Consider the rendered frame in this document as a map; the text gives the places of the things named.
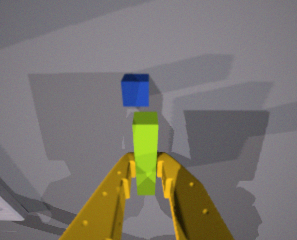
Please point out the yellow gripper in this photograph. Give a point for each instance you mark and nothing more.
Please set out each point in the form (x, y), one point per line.
(194, 214)

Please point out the lime green rod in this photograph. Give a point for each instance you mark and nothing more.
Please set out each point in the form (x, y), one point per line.
(145, 137)

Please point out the small blue cube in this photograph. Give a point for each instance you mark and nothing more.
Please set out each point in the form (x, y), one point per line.
(135, 90)

